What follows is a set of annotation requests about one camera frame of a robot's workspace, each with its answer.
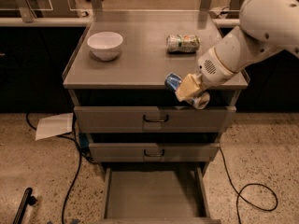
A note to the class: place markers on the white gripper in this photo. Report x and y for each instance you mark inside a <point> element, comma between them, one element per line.
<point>212,68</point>

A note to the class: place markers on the blue silver redbull can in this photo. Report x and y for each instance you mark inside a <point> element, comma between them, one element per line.
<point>173,81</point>

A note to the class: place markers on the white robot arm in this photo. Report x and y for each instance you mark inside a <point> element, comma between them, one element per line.
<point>266,28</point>

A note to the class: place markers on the crushed green white can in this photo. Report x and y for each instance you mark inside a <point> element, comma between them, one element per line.
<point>182,43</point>

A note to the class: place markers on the grey drawer cabinet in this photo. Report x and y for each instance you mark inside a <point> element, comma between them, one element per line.
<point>136,76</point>

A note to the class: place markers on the grey top drawer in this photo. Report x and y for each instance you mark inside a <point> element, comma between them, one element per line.
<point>153,119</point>

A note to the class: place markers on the grey middle drawer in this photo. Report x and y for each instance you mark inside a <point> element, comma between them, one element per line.
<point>146,152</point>

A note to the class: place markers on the grey open bottom drawer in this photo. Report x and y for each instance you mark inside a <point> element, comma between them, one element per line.
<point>155,196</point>

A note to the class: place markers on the white ceramic bowl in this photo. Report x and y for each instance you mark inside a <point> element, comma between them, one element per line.
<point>105,45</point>

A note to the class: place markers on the white paper sheet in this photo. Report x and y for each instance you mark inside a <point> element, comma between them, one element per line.
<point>54,125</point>

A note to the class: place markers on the black bar on floor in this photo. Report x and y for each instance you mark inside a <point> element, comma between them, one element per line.
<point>27,199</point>

